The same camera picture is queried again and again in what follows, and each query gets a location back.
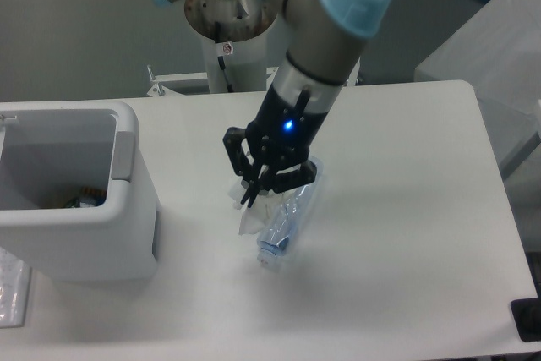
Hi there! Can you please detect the trash inside bin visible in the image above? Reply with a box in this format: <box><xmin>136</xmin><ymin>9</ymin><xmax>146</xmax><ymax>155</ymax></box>
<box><xmin>62</xmin><ymin>187</ymin><xmax>107</xmax><ymax>209</ymax></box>

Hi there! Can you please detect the white trash can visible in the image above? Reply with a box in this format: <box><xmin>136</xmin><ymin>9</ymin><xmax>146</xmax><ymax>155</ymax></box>
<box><xmin>1</xmin><ymin>101</ymin><xmax>159</xmax><ymax>282</ymax></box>

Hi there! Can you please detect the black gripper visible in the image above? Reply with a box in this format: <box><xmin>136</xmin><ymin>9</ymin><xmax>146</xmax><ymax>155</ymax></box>
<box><xmin>222</xmin><ymin>88</ymin><xmax>327</xmax><ymax>208</ymax></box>

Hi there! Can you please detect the white right base bracket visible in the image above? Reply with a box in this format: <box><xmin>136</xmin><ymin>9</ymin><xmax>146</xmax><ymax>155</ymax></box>
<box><xmin>265</xmin><ymin>67</ymin><xmax>279</xmax><ymax>90</ymax></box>

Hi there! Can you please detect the black device at table edge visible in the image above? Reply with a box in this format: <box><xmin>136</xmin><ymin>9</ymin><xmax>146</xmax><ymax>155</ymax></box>
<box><xmin>511</xmin><ymin>298</ymin><xmax>540</xmax><ymax>342</ymax></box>

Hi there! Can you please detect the white far right clamp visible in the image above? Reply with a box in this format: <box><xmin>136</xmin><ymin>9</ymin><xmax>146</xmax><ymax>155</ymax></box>
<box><xmin>345</xmin><ymin>61</ymin><xmax>363</xmax><ymax>87</ymax></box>

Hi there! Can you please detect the white base bracket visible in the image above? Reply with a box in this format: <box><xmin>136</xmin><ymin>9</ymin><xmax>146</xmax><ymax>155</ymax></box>
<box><xmin>265</xmin><ymin>67</ymin><xmax>279</xmax><ymax>90</ymax></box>
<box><xmin>146</xmin><ymin>65</ymin><xmax>210</xmax><ymax>97</ymax></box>

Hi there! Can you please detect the crushed clear plastic bottle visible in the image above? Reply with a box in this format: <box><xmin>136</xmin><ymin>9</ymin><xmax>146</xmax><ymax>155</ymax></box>
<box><xmin>257</xmin><ymin>156</ymin><xmax>324</xmax><ymax>271</ymax></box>

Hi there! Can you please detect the white plastic wrapper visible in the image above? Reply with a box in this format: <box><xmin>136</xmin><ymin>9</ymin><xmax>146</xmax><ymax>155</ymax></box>
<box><xmin>227</xmin><ymin>181</ymin><xmax>283</xmax><ymax>235</ymax></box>

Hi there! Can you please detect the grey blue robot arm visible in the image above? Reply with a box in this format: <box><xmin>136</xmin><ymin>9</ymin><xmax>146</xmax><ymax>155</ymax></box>
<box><xmin>153</xmin><ymin>0</ymin><xmax>391</xmax><ymax>205</ymax></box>

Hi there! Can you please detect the white left base bracket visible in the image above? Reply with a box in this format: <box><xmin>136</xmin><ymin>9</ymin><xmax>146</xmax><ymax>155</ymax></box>
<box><xmin>146</xmin><ymin>65</ymin><xmax>210</xmax><ymax>97</ymax></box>

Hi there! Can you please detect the white covered side table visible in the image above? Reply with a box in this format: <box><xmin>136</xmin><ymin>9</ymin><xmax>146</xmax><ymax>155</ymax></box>
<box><xmin>414</xmin><ymin>0</ymin><xmax>540</xmax><ymax>178</ymax></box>

